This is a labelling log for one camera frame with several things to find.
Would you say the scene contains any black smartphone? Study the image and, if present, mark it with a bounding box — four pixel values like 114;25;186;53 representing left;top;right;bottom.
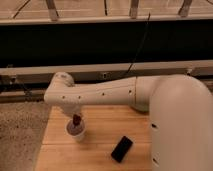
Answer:
111;136;133;163

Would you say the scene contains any black hanging cable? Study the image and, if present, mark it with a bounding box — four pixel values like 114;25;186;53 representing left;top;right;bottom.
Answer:
119;12;152;79

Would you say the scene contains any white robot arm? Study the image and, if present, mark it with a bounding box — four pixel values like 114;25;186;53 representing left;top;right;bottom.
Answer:
44;72;213;171

